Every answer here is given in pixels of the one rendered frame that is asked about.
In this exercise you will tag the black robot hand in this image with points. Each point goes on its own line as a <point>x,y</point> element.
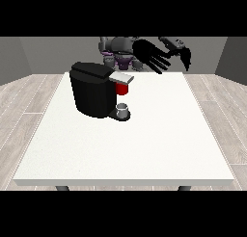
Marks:
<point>148,53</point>
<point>186,56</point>

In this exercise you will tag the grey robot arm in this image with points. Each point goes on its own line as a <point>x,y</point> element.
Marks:
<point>173,42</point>
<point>120,43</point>

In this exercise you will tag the pale grey machine lid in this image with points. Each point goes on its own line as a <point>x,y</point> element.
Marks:
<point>122,76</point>

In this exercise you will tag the red pod holder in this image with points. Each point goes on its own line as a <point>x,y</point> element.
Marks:
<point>121,88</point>

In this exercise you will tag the black coffee machine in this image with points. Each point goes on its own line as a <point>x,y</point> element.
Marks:
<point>90,93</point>

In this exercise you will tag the grey robot trunk purple rings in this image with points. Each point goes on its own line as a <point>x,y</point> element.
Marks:
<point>122,61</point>

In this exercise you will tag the small grey cup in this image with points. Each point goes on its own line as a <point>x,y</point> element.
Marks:
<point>122,110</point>

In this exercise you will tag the dark table leg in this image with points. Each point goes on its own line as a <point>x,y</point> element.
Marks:
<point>62,188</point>
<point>185,188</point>

